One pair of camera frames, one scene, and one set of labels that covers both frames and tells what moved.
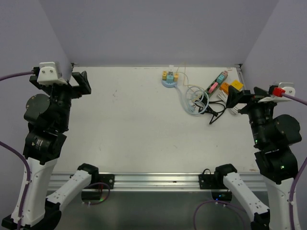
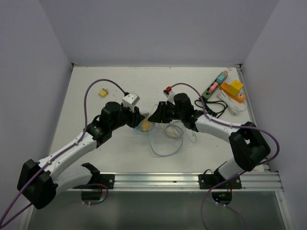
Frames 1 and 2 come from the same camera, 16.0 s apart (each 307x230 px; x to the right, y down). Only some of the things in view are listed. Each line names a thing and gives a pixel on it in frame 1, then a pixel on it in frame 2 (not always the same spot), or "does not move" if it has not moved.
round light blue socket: (165, 84) → (138, 128)
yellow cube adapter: (237, 84) does not move
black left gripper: (77, 91) → (135, 117)
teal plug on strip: (220, 77) does not move
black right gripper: (235, 96) → (160, 116)
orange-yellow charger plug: (176, 76) → (146, 126)
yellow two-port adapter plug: (164, 75) → (103, 92)
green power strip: (217, 83) does not move
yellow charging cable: (188, 85) → (171, 132)
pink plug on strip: (213, 87) does not move
